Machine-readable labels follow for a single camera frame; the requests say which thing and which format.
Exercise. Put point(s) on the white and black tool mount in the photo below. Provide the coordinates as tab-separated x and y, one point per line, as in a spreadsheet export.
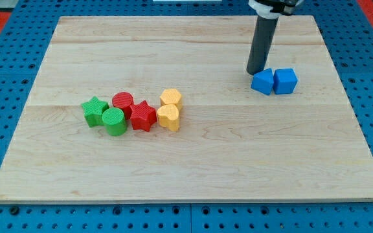
273	9

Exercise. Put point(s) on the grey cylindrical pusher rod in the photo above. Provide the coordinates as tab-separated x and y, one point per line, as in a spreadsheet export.
262	38

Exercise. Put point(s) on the blue triangle block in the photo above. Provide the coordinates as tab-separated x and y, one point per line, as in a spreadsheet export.
263	81

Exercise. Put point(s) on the blue cube block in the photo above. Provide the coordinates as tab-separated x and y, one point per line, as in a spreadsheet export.
285	81

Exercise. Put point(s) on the yellow hexagon block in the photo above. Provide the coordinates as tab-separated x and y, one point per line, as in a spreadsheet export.
171	96

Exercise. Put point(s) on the light wooden board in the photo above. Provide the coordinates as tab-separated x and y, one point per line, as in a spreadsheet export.
234	144

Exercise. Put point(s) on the yellow heart block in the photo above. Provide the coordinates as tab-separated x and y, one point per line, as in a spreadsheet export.
168	117

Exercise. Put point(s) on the red star block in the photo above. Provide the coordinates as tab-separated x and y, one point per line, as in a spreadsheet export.
143	116

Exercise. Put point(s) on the red cylinder block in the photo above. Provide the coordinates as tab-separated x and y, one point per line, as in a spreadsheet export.
123	101

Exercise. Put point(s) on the green cylinder block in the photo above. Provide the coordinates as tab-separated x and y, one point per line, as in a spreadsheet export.
114	121

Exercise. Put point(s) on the green star block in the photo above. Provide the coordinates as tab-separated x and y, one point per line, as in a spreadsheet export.
93	111

